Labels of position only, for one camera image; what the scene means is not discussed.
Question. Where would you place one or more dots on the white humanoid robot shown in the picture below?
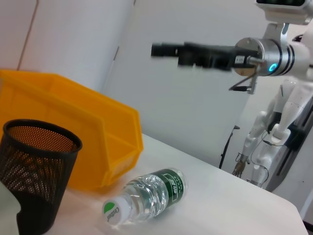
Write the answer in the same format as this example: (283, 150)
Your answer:
(286, 117)

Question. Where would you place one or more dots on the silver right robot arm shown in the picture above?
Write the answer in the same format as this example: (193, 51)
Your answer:
(281, 56)

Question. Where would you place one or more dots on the black mesh pen cup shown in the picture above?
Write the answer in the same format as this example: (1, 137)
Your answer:
(36, 171)

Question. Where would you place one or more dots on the black stand pole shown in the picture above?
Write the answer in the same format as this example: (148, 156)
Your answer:
(226, 149)

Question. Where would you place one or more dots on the clear green-label water bottle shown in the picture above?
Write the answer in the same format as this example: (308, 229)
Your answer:
(156, 193)

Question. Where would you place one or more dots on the yellow plastic bin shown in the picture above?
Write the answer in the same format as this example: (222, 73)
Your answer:
(73, 110)

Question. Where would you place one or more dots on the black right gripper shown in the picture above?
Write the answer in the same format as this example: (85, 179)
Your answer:
(207, 57)

